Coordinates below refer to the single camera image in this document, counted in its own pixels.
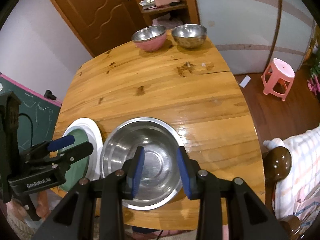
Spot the green plate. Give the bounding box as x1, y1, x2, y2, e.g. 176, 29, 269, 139
58, 128, 89, 192

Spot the large white plate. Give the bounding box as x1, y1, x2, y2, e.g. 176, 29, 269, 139
63, 118, 103, 181

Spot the large steel bowl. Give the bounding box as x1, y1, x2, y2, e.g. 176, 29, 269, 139
100, 117, 183, 211

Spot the pink steel bowl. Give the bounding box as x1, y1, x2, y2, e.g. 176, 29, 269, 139
131, 25, 167, 52

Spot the small steel bowl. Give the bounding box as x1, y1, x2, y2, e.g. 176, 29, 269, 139
171, 24, 207, 49

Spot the brown wooden bedpost knob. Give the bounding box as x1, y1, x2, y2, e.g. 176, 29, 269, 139
263, 146, 292, 183

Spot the white checkered bedding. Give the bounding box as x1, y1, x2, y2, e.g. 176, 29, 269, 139
263, 127, 319, 230

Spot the wooden table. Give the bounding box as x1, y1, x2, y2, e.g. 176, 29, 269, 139
49, 29, 266, 231

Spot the white paper slip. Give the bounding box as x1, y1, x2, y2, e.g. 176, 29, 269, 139
239, 75, 251, 88

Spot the pink plastic stool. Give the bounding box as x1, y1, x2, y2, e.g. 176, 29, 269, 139
261, 58, 295, 101

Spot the brown wooden door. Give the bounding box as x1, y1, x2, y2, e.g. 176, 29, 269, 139
50, 0, 146, 57

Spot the pink toy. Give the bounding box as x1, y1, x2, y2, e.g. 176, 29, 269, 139
307, 75, 320, 96

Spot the folded pink cloth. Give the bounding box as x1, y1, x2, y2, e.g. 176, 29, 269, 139
152, 14, 181, 29

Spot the wooden corner shelf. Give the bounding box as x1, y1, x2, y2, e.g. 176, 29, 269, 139
130, 0, 201, 30

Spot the green chalkboard pink frame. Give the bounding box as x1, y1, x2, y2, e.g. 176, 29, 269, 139
1, 74, 61, 152

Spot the black cable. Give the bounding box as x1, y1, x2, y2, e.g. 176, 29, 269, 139
17, 113, 34, 149

